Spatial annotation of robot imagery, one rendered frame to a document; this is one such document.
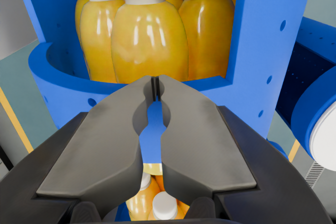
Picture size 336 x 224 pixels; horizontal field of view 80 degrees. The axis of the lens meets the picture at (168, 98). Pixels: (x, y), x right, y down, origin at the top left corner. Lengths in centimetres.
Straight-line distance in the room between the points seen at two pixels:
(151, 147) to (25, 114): 191
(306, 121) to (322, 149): 7
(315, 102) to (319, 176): 233
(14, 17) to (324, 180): 290
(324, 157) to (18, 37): 72
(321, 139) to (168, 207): 35
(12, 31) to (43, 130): 160
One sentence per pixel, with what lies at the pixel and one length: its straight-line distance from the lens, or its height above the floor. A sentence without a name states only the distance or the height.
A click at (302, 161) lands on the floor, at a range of 252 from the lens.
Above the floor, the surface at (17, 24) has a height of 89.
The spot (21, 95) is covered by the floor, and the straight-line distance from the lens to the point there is 193.
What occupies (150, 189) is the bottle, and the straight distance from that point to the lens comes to 41.
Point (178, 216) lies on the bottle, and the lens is 39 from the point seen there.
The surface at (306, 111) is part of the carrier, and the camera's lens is 53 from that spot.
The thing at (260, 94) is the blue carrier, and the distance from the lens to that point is 17.
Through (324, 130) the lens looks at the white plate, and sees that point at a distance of 52.
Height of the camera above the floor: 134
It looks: 57 degrees down
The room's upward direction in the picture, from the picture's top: 178 degrees clockwise
